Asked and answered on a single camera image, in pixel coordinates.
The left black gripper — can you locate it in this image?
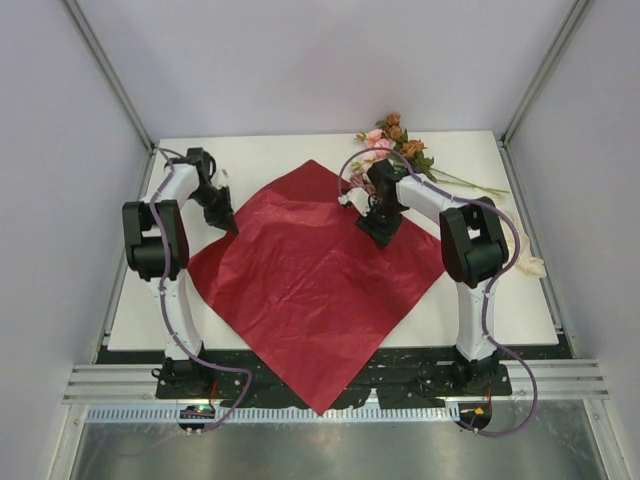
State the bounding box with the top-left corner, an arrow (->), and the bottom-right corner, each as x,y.
190,185 -> 239,235

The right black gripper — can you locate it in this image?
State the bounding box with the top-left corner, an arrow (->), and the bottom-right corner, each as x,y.
357,199 -> 404,249

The orange flower stem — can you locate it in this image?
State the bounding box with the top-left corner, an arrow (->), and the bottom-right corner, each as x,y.
372,112 -> 509,196

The red wrapping paper sheet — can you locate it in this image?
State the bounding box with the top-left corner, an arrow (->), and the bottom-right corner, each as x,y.
188,161 -> 444,414

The dusty pink flower stem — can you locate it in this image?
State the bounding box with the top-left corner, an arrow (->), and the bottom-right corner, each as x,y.
349,170 -> 376,195

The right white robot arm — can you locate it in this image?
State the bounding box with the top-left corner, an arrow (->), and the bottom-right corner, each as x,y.
340,160 -> 509,394

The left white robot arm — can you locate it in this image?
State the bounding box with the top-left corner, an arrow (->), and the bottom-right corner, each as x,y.
122,147 -> 238,399

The cream ribbon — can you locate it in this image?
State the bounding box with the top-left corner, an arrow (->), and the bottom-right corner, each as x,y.
491,191 -> 547,279

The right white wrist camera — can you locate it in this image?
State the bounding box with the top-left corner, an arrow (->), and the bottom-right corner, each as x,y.
338,187 -> 371,217

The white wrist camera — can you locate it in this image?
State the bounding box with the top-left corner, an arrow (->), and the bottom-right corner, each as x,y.
338,187 -> 371,217
217,169 -> 230,188

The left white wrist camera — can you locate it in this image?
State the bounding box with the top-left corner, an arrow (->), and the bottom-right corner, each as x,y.
217,169 -> 230,188

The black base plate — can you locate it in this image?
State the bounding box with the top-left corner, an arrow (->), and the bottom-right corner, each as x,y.
94,344 -> 574,409

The left aluminium corner post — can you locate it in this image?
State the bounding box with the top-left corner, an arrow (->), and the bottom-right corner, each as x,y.
60,0 -> 155,153

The aluminium corner post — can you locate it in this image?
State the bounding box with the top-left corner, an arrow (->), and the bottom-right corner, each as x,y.
60,0 -> 155,153
502,0 -> 597,146

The aluminium frame rail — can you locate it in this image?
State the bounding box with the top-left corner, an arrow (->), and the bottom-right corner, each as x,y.
63,359 -> 610,404

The white slotted cable duct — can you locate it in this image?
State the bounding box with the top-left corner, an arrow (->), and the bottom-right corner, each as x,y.
85,402 -> 459,424

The right aluminium corner post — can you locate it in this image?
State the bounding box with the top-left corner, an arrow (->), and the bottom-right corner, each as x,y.
502,0 -> 597,146

